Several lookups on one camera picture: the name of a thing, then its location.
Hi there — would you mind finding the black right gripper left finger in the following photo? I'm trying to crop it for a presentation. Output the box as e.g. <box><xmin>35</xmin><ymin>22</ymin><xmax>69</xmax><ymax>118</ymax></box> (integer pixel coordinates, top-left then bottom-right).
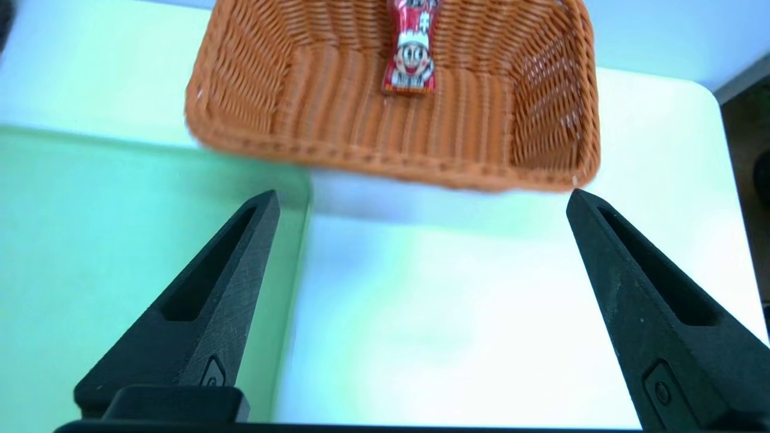
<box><xmin>73</xmin><ymin>190</ymin><xmax>281</xmax><ymax>420</ymax></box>

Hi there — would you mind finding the red drink carton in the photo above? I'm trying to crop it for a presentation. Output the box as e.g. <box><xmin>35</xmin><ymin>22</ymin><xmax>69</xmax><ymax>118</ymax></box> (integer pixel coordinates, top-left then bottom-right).
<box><xmin>382</xmin><ymin>0</ymin><xmax>442</xmax><ymax>96</ymax></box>

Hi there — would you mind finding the orange wicker basket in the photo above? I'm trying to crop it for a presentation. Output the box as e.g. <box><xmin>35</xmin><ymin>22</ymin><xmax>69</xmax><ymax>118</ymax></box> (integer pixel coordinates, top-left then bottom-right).
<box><xmin>185</xmin><ymin>0</ymin><xmax>601</xmax><ymax>194</ymax></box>

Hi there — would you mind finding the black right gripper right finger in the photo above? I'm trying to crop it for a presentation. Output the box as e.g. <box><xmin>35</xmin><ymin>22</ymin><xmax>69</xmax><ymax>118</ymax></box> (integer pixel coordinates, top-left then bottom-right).
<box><xmin>565</xmin><ymin>188</ymin><xmax>770</xmax><ymax>431</ymax></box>

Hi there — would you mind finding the light green plastic tray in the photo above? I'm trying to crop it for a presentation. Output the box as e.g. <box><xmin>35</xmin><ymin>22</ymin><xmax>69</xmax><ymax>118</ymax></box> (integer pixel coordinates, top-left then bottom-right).
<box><xmin>0</xmin><ymin>125</ymin><xmax>312</xmax><ymax>423</ymax></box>

